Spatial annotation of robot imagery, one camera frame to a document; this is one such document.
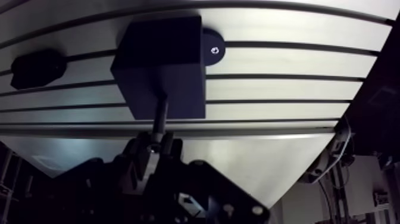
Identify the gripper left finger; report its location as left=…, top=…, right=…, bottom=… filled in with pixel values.
left=18, top=131, right=161, bottom=224

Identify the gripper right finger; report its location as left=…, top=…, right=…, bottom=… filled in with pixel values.
left=152, top=131, right=271, bottom=224

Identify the dark blue-grey block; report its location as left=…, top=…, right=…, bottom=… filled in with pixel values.
left=110, top=15, right=226, bottom=121

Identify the black oval holder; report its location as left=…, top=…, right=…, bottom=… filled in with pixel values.
left=10, top=48, right=68, bottom=91

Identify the white cable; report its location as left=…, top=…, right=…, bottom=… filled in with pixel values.
left=312, top=120, right=355, bottom=185

